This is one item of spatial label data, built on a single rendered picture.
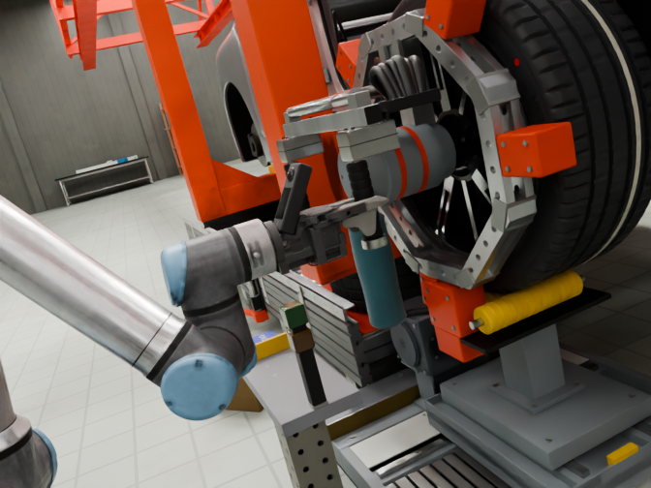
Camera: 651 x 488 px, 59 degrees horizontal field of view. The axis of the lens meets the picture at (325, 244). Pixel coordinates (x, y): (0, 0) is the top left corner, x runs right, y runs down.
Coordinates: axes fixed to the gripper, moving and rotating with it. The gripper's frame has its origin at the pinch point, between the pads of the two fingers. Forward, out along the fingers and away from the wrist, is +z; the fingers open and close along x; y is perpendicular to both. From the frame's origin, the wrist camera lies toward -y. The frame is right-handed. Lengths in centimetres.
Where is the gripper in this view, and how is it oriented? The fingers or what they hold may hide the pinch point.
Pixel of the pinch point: (375, 197)
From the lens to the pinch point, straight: 97.7
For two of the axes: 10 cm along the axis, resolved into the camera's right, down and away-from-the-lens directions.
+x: 3.7, 1.3, -9.2
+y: 2.4, 9.4, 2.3
